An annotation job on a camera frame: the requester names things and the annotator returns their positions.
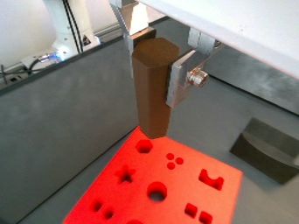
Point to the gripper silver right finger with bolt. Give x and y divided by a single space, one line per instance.
188 68

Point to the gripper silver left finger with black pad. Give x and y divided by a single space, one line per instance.
133 18

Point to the brown hexagonal prism peg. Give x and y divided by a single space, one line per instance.
153 57

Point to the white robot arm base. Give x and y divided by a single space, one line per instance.
75 37

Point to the black curved holder stand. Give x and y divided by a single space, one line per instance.
270 150

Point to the red foam shape-sorter block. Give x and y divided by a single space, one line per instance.
160 182

